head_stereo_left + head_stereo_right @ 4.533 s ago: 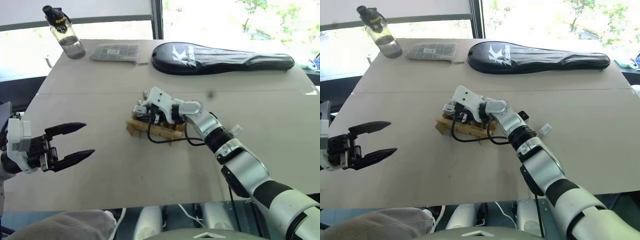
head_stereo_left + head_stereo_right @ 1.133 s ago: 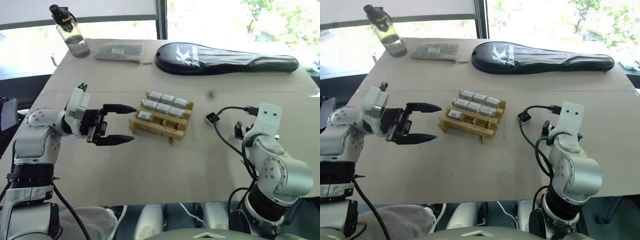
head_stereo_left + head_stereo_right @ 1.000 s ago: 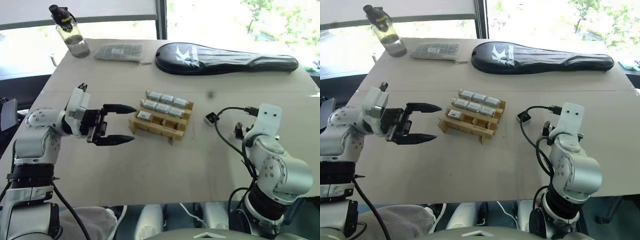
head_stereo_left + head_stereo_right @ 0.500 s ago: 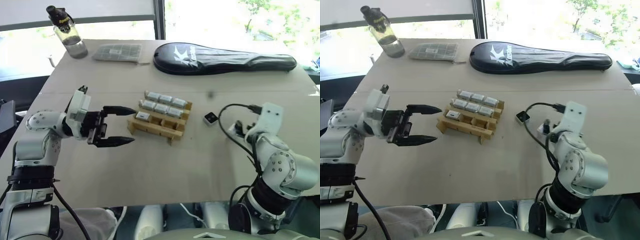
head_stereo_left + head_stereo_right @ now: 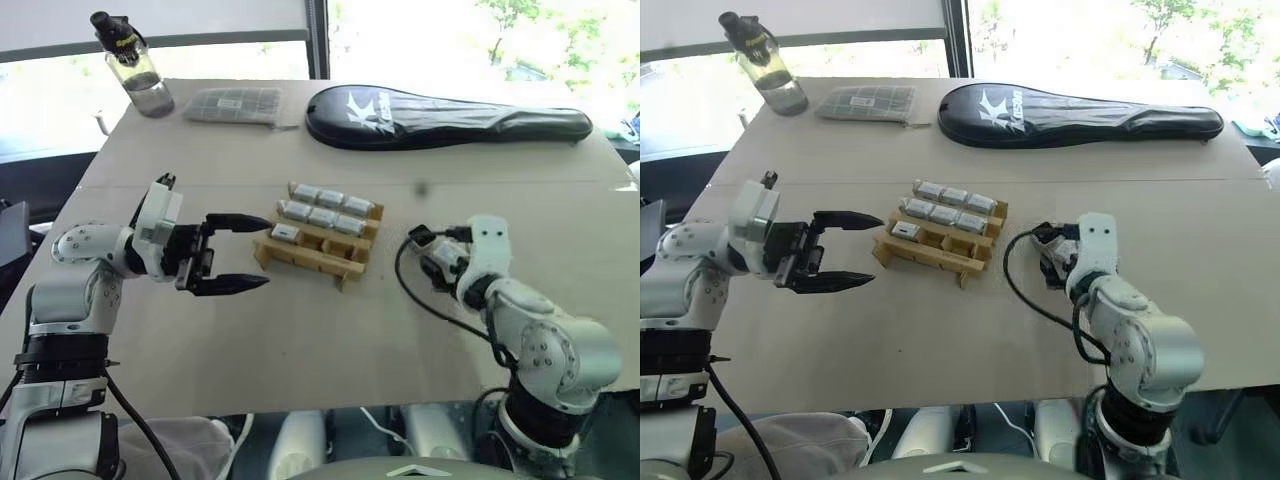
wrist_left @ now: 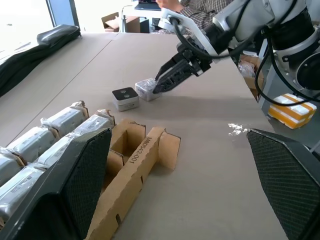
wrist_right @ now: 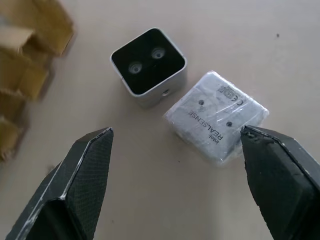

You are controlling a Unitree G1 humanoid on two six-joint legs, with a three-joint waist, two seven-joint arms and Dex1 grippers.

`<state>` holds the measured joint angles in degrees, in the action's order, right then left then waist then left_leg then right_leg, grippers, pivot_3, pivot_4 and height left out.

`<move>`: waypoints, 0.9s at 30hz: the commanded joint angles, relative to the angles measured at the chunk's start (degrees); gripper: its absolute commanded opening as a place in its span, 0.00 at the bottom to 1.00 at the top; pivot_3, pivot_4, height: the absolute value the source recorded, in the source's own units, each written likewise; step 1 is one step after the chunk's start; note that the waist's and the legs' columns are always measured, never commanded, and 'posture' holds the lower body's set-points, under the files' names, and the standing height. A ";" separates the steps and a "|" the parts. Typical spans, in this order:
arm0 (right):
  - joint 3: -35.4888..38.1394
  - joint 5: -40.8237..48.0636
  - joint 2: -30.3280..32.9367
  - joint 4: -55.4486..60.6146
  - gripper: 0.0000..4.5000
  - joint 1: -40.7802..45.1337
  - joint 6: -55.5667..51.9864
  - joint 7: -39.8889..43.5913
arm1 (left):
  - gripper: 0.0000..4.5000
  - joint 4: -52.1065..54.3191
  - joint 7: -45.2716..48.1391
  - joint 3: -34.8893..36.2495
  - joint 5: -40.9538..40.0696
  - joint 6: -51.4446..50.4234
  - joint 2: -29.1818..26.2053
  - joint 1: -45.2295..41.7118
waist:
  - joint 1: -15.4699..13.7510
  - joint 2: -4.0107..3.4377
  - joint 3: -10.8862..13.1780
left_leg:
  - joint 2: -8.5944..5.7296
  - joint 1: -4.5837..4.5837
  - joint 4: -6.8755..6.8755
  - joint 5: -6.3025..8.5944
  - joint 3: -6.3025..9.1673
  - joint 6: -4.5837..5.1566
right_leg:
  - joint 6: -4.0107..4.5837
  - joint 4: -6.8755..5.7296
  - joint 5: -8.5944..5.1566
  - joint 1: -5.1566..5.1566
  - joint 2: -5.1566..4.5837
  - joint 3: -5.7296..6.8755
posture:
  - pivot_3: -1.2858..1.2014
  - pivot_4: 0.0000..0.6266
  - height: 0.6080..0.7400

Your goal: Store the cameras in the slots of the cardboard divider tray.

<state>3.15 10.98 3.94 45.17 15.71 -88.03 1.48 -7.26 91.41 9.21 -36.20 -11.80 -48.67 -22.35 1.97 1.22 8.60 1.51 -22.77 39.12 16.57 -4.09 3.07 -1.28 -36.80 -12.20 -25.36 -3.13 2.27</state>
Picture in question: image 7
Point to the cardboard divider tray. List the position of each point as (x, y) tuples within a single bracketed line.
[(27, 65)]

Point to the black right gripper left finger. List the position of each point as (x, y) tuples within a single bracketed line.
[(82, 180)]

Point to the plastic-wrapped silver RealSense camera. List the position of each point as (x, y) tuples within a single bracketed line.
[(212, 117)]

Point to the silver camera with black face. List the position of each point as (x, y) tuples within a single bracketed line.
[(147, 72)]

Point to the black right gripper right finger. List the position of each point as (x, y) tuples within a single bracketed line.
[(277, 180)]

